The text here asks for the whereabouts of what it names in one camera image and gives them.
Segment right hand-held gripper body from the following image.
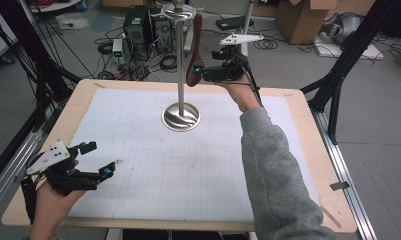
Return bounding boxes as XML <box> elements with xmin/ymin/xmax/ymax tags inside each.
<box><xmin>206</xmin><ymin>33</ymin><xmax>266</xmax><ymax>84</ymax></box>

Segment grey computer tower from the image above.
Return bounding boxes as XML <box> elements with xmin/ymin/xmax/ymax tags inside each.
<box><xmin>150</xmin><ymin>13</ymin><xmax>176</xmax><ymax>55</ymax></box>

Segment black metal frame post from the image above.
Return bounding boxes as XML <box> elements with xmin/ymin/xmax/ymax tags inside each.
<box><xmin>300</xmin><ymin>0</ymin><xmax>401</xmax><ymax>146</ymax></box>

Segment tangle of black cables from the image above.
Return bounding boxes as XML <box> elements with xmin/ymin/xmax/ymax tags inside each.
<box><xmin>93</xmin><ymin>26</ymin><xmax>180</xmax><ymax>82</ymax></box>

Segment aluminium rail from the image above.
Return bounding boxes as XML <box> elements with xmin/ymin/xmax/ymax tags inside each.
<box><xmin>311</xmin><ymin>109</ymin><xmax>378</xmax><ymax>240</ymax></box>
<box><xmin>0</xmin><ymin>129</ymin><xmax>45</xmax><ymax>219</ymax></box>

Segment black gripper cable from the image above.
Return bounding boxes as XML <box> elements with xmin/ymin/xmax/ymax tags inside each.
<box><xmin>236</xmin><ymin>53</ymin><xmax>265</xmax><ymax>108</ymax></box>

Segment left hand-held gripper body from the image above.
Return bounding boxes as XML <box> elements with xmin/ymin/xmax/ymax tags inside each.
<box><xmin>25</xmin><ymin>139</ymin><xmax>101</xmax><ymax>198</ymax></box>

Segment black flat device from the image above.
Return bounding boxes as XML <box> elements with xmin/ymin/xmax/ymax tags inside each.
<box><xmin>215</xmin><ymin>14</ymin><xmax>256</xmax><ymax>32</ymax></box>

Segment coiled black cable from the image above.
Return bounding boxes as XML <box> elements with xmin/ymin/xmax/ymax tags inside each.
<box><xmin>253</xmin><ymin>37</ymin><xmax>280</xmax><ymax>52</ymax></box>

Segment person's left hand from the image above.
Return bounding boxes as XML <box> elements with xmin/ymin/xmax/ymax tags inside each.
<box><xmin>28</xmin><ymin>159</ymin><xmax>88</xmax><ymax>238</ymax></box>

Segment black strap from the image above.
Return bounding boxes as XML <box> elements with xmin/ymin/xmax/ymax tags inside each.
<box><xmin>20</xmin><ymin>175</ymin><xmax>40</xmax><ymax>225</ymax></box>

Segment metal stand with round base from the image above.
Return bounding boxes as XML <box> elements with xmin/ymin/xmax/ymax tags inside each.
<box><xmin>159</xmin><ymin>0</ymin><xmax>202</xmax><ymax>133</ymax></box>

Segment white flat board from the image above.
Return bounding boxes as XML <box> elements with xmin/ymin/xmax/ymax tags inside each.
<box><xmin>312</xmin><ymin>34</ymin><xmax>386</xmax><ymax>62</ymax></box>

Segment brown wooden spoon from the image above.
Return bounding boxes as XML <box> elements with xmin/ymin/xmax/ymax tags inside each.
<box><xmin>185</xmin><ymin>13</ymin><xmax>206</xmax><ymax>88</ymax></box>

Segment person's right hand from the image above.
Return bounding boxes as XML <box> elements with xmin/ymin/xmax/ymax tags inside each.
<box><xmin>217</xmin><ymin>73</ymin><xmax>262</xmax><ymax>114</ymax></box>

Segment grey rounded device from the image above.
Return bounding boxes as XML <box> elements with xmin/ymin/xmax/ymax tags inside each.
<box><xmin>320</xmin><ymin>11</ymin><xmax>365</xmax><ymax>46</ymax></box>

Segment black metal frame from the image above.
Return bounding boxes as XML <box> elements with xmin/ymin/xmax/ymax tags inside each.
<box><xmin>0</xmin><ymin>0</ymin><xmax>83</xmax><ymax>189</ymax></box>

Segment large open cardboard box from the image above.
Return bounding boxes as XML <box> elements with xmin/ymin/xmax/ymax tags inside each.
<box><xmin>275</xmin><ymin>0</ymin><xmax>340</xmax><ymax>46</ymax></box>

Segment small white box green display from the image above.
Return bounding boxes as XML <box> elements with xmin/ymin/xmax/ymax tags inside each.
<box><xmin>111</xmin><ymin>38</ymin><xmax>124</xmax><ymax>58</ymax></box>

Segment white grid mat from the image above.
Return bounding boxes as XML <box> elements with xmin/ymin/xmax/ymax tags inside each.
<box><xmin>67</xmin><ymin>87</ymin><xmax>321</xmax><ymax>223</ymax></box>

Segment black computer tower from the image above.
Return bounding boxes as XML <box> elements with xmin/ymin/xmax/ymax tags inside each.
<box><xmin>122</xmin><ymin>4</ymin><xmax>153</xmax><ymax>62</ymax></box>

